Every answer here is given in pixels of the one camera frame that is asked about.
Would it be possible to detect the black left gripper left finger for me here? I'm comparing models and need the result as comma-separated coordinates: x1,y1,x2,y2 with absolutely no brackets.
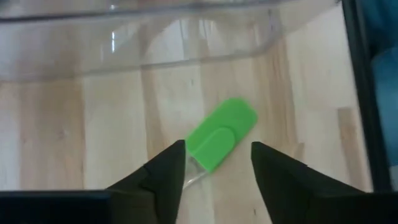
107,139,187,224

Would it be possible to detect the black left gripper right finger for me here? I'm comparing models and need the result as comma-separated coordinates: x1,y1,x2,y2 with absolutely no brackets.
251,141,398,224

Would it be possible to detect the green mini spatula clear handle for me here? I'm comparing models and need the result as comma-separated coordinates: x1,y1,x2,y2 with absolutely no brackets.
182,97,259,190

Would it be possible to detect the clear plastic container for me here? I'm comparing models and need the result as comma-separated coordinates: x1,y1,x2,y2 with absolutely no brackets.
0,0,340,82

